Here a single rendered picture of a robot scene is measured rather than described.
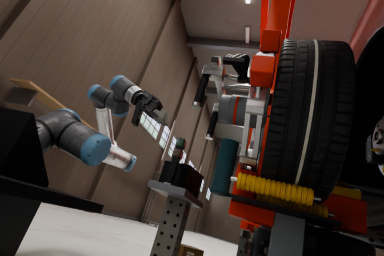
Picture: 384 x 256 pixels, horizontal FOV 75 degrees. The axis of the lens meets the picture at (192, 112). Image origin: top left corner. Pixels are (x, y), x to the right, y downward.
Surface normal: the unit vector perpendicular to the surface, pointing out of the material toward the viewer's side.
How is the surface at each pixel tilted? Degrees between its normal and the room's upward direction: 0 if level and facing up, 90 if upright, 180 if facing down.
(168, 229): 90
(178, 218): 90
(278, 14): 90
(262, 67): 90
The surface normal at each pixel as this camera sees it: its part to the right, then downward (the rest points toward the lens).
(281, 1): -0.21, -0.46
